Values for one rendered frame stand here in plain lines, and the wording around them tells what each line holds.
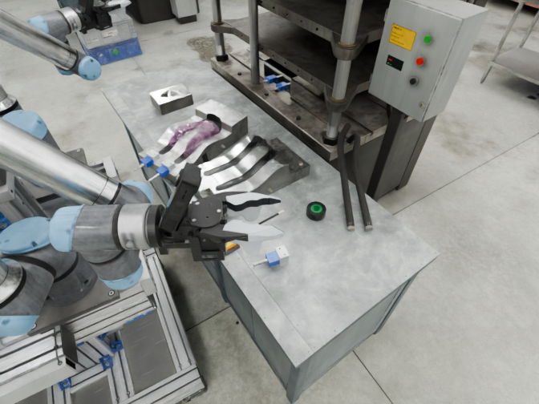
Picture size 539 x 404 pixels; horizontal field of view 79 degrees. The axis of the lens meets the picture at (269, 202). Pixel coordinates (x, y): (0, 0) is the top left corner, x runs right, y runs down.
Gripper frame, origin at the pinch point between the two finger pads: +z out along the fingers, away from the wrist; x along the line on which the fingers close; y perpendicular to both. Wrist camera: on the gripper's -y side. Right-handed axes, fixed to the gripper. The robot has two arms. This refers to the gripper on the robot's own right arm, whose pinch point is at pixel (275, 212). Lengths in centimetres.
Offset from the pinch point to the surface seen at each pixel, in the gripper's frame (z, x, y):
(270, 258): 1, -38, 57
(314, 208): 20, -64, 56
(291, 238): 9, -50, 59
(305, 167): 19, -84, 49
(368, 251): 38, -43, 60
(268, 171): 1, -75, 44
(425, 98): 63, -83, 17
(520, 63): 276, -311, 79
